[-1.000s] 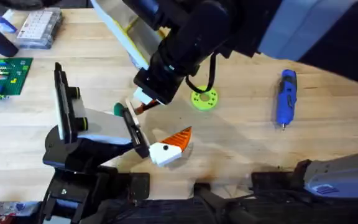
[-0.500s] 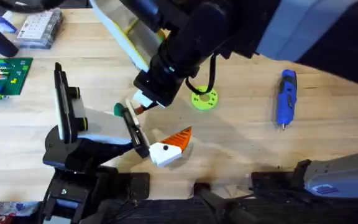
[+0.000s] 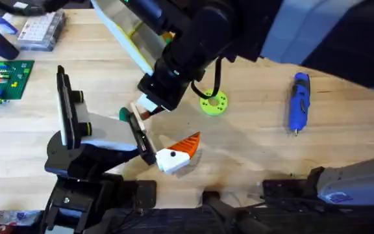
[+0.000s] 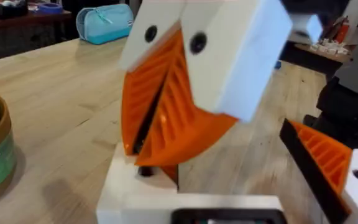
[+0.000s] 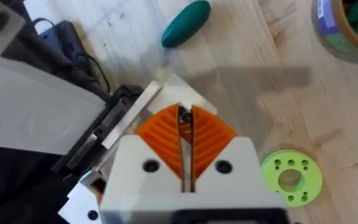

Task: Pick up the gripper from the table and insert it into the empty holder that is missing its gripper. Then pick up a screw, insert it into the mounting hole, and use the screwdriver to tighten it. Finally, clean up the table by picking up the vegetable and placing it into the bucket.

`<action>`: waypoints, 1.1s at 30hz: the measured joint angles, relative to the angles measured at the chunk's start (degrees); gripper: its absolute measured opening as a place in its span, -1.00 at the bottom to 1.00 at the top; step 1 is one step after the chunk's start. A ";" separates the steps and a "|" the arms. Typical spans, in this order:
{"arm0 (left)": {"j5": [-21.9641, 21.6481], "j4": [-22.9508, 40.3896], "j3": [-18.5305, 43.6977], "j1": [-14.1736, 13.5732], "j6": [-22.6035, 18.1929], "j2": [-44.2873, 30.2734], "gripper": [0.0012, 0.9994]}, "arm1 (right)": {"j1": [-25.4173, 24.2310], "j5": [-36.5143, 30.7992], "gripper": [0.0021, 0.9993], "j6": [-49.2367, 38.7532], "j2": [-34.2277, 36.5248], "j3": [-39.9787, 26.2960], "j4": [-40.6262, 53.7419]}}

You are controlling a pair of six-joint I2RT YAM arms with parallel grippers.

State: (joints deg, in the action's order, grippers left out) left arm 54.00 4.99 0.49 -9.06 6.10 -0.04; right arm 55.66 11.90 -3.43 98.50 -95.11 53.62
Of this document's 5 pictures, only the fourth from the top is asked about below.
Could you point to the finger of the white orange right gripper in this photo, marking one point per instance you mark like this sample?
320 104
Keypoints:
141 90
228 56

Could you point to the white block left gripper left finger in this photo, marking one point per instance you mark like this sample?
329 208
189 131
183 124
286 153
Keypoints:
126 189

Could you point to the white orange left gripper right finger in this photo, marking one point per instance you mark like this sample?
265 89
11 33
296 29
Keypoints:
328 158

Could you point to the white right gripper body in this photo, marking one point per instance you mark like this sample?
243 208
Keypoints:
306 28

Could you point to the heap of white parts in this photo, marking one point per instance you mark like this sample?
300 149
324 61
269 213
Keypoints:
329 48

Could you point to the red bottle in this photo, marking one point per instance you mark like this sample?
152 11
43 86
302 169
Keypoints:
342 32

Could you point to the light blue zip pouch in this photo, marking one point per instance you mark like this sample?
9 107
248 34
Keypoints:
104 25

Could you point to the blue tape roll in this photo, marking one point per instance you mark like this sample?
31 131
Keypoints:
50 7

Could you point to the dark wooden side table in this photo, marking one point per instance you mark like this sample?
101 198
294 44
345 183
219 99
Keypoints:
20 31

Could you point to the black box with items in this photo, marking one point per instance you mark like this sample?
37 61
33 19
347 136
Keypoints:
9 9

